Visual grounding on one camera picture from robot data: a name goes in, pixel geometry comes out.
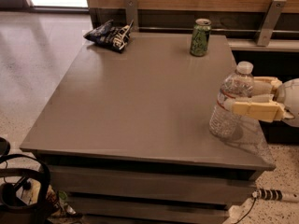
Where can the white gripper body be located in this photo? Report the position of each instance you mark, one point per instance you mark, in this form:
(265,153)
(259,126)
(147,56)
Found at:
(290,99)

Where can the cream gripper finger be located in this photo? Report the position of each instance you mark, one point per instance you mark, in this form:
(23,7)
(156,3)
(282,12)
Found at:
(260,107)
(265,85)

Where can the clear plastic water bottle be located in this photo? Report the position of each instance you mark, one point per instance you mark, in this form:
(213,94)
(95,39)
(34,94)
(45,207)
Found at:
(238,84)

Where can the blue chip bag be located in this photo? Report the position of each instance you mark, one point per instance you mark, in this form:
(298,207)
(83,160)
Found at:
(109,36)

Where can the green soda can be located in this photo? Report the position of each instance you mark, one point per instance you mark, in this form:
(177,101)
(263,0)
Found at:
(200,37)

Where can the grey drawer cabinet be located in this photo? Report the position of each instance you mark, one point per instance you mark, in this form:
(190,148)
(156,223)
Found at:
(126,135)

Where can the right metal wall bracket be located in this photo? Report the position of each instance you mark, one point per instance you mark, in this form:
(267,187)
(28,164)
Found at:
(270,19)

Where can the metal wall bracket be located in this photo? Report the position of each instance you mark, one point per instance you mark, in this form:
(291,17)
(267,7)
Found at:
(131,13)
(270,19)

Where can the striped black white cable plug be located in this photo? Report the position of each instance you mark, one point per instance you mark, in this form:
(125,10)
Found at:
(275,195)

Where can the left metal wall bracket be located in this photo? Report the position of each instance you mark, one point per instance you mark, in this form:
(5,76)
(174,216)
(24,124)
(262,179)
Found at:
(131,13)

